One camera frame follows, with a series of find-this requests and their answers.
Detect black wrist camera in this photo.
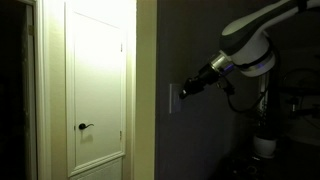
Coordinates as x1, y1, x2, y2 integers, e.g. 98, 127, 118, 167
217, 77, 236, 96

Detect black lever door handle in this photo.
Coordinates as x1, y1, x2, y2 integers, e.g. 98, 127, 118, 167
78, 122, 95, 131

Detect dark equipment stand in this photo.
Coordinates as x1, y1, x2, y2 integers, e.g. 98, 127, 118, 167
279, 67, 320, 120

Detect white panel door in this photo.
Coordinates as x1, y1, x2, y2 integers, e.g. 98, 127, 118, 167
64, 0, 128, 179

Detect white wall switch plate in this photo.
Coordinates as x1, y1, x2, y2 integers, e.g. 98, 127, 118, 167
169, 83, 183, 115

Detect dark open door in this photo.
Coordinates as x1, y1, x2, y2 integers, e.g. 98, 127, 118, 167
0, 1, 37, 180

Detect white door frame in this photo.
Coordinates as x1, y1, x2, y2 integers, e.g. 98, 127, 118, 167
34, 0, 138, 180

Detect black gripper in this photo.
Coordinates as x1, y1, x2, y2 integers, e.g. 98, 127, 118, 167
179, 63, 224, 100

